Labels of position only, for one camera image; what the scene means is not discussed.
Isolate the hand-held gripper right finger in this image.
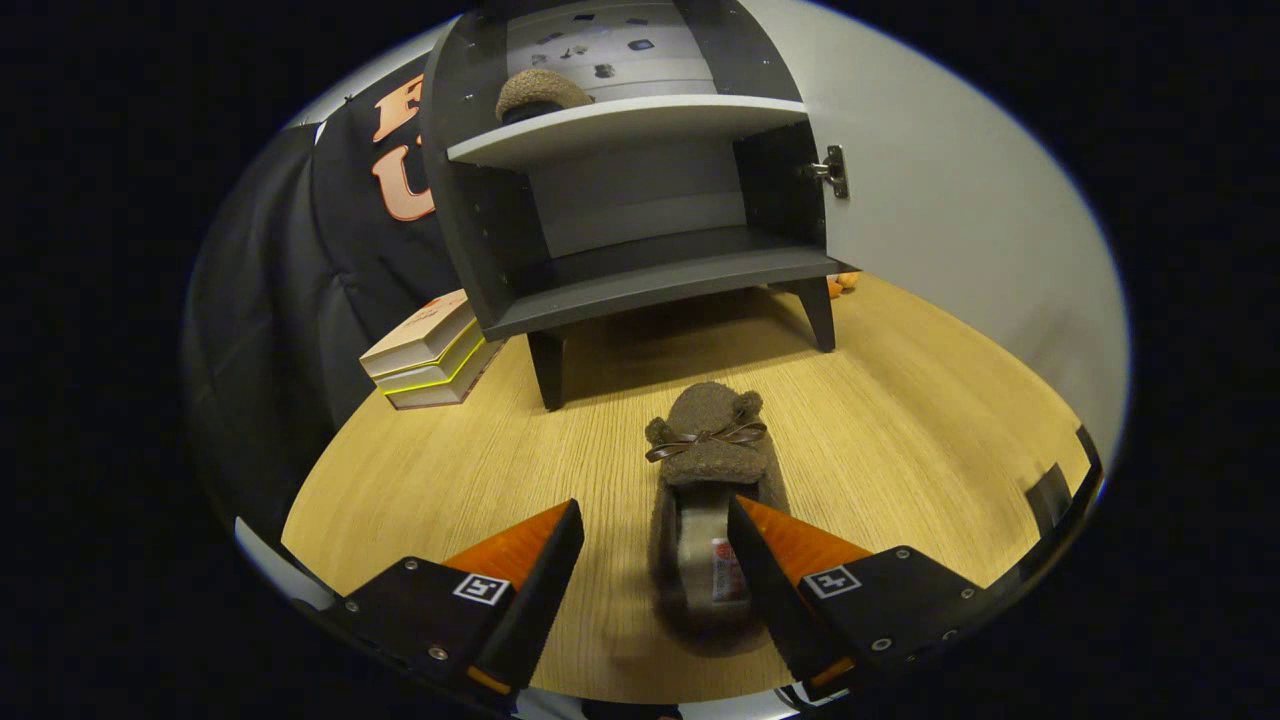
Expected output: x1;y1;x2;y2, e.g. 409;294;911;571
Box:
727;495;986;691

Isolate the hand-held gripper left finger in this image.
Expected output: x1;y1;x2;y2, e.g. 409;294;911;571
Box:
340;498;586;696

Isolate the brown fuzzy shoe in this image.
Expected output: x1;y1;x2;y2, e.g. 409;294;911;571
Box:
643;380;791;641
495;68;596;126

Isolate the dark grey shoe cabinet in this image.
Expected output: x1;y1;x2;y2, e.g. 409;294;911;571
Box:
420;0;851;412

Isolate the beige shoe cabinet door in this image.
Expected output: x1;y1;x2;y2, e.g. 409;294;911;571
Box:
740;0;1133;476

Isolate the metal door hinge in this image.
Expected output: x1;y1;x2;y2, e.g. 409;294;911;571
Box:
800;145;851;201

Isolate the white cabinet shelf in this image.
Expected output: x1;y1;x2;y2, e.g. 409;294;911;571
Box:
448;95;809;169

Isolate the grey book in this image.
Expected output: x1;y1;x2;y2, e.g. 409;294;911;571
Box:
385;338;504;411

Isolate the black backdrop cloth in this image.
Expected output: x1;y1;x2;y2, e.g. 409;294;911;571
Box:
185;55;461;541

